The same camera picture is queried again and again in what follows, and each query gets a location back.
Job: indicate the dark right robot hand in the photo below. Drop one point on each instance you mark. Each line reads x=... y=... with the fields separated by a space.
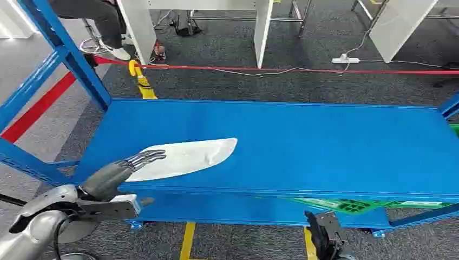
x=324 y=233

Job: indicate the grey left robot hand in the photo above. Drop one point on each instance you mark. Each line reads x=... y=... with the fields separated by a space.
x=107 y=179

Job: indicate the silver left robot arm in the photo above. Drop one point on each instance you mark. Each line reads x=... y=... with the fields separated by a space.
x=36 y=222

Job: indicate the blue metal shelf rack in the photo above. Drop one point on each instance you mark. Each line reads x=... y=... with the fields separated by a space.
x=287 y=143

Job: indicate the red floor tape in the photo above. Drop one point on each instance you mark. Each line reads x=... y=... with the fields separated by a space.
x=36 y=109

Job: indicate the yellow floor tape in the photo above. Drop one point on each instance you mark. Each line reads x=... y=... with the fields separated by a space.
x=187 y=240

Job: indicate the chrome stool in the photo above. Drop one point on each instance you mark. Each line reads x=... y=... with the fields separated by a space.
x=91 y=43

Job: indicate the small red device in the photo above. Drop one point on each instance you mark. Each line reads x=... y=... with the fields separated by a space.
x=160 y=50

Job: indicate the white desk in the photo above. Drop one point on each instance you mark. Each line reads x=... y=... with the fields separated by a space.
x=141 y=28

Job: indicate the person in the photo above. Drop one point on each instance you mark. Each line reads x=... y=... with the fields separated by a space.
x=104 y=21

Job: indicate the red barrier belt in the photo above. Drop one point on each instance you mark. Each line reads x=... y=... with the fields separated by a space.
x=287 y=70

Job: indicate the black bag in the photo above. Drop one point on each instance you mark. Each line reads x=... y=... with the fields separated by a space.
x=186 y=25

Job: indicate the white power strip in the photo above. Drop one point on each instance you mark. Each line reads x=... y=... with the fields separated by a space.
x=345 y=60

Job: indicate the white desk side panel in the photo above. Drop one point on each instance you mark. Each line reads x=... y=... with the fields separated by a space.
x=398 y=25

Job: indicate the chrome table frame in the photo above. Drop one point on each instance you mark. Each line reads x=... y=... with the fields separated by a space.
x=287 y=18

